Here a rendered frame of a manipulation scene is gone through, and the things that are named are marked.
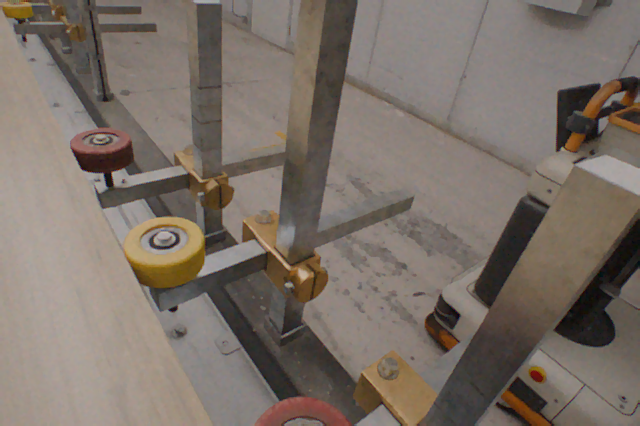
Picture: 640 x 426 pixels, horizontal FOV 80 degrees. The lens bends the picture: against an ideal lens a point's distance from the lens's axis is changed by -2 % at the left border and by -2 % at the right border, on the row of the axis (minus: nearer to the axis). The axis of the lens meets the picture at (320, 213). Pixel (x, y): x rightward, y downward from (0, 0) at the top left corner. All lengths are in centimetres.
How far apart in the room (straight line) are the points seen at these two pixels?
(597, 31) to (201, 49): 267
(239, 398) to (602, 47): 279
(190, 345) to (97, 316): 33
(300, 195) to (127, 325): 20
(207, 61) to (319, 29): 27
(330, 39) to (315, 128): 8
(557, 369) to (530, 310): 110
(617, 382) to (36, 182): 145
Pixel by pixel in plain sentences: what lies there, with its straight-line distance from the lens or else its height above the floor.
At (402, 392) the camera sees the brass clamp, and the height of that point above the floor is 83.
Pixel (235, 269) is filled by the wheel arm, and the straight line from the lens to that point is 49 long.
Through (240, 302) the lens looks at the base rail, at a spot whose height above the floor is 70.
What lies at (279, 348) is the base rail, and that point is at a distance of 59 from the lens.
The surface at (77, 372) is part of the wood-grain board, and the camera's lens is 35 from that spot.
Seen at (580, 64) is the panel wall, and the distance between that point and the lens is 303.
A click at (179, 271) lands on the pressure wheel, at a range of 42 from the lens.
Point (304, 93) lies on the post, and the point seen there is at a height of 106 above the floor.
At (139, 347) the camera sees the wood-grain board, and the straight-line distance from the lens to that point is 35.
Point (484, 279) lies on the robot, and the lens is 135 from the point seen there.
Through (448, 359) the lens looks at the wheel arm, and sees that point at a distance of 49.
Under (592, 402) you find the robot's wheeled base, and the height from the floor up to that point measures 27.
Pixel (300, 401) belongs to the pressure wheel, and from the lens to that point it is 32.
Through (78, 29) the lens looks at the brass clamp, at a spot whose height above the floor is 85.
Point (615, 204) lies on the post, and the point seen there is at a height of 110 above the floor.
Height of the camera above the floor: 118
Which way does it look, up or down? 35 degrees down
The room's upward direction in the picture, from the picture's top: 10 degrees clockwise
